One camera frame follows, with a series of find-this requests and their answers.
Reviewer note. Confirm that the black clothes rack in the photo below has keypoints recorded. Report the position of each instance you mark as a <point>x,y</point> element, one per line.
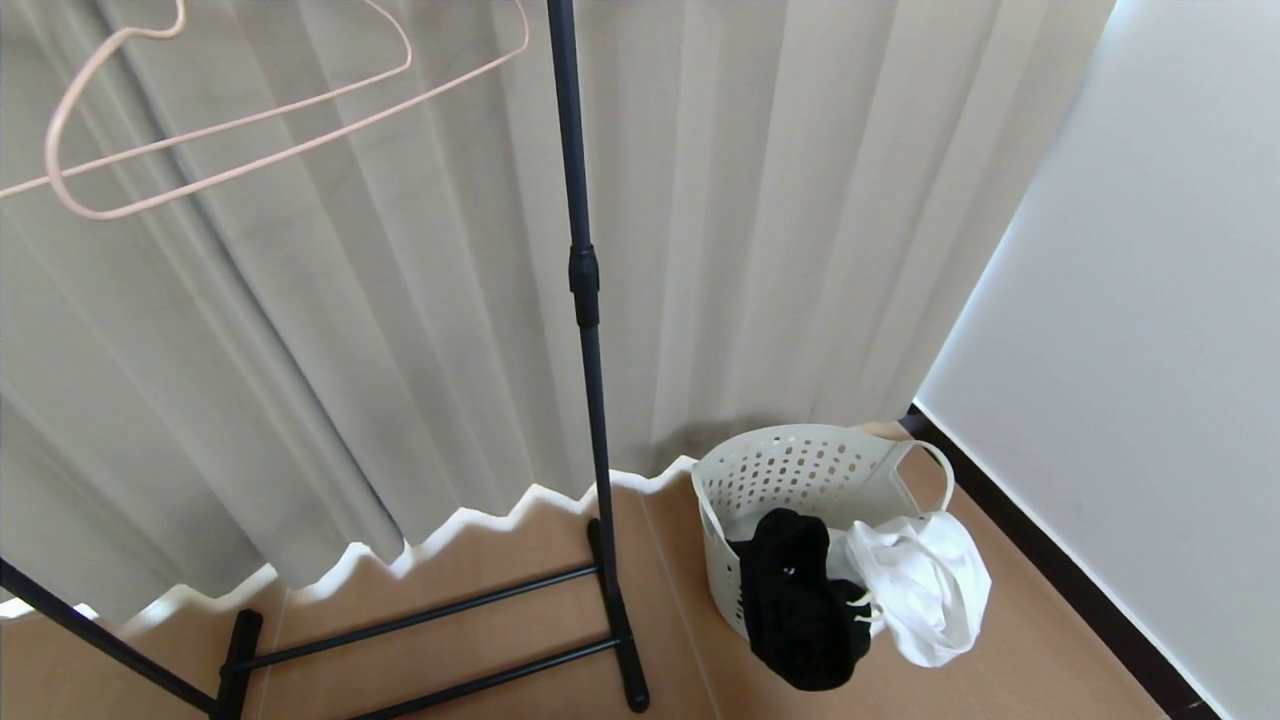
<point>585,290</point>

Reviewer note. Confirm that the white garment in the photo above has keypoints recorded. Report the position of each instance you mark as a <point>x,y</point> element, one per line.
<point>930,590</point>

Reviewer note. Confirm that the white laundry basket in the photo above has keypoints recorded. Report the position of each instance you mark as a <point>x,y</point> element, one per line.
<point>800,470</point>

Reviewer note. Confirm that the black shorts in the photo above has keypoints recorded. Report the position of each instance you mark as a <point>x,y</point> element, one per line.
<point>800,610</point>

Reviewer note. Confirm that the pink clothes hanger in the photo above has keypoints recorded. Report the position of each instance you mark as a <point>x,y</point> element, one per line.
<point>250,118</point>
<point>49,150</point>

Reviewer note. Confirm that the beige curtain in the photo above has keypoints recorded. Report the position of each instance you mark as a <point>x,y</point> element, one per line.
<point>750,250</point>

